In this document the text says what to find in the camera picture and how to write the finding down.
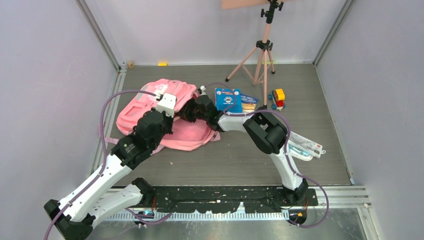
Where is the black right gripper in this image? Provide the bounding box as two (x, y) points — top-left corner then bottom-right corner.
(175, 97), (209, 124)

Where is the thick worn paperback book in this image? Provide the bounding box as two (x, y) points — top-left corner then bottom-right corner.
(214, 88), (243, 114)

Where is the pink student backpack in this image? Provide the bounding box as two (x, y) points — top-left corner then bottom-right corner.
(115, 78), (221, 154)

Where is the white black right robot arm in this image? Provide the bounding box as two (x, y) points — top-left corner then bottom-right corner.
(176, 87), (309, 205)

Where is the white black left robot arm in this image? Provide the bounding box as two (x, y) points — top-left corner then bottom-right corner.
(43, 93), (177, 240)

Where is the small yellow block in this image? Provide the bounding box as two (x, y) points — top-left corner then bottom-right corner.
(157, 62), (168, 67)

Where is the small wooden block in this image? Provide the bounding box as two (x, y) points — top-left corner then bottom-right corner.
(126, 60), (135, 69)

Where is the colourful toy block train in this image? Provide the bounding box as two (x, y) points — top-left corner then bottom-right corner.
(268, 88), (286, 110)

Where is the pink tripod stand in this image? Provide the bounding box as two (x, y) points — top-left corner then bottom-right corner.
(225, 0), (285, 109)

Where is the light blue round object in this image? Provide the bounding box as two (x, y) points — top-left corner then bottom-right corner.
(288, 144), (313, 162)

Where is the clear geometry ruler set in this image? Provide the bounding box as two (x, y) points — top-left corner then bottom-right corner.
(288, 131), (326, 159)

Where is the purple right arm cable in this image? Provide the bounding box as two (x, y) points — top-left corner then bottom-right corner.
(202, 82), (330, 230)

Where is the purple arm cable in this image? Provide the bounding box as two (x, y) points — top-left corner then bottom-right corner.
(43, 90), (173, 240)
(202, 82), (330, 230)

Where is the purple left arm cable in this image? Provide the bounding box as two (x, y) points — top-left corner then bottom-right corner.
(43, 90), (173, 240)

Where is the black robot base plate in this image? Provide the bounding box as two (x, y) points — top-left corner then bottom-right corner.
(137, 186), (318, 214)

